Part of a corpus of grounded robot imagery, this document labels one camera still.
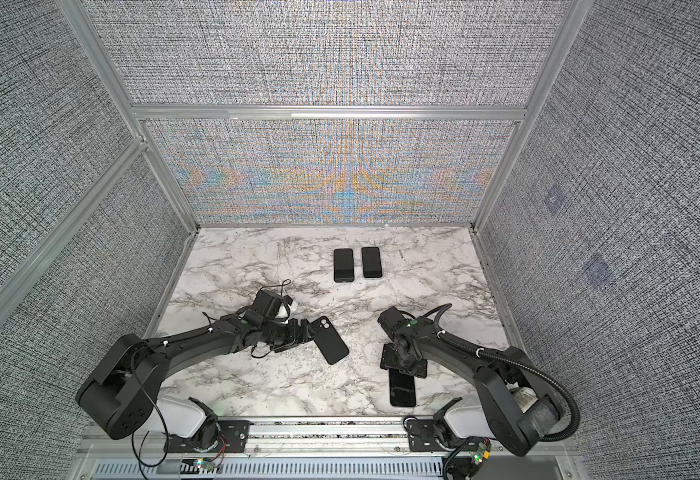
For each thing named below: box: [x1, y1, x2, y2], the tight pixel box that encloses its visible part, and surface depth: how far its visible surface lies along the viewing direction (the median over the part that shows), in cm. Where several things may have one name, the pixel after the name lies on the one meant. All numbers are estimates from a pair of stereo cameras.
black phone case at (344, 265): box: [334, 248, 355, 283], surface depth 108 cm
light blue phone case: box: [361, 246, 383, 278], surface depth 111 cm
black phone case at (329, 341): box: [311, 316, 350, 365], surface depth 91 cm
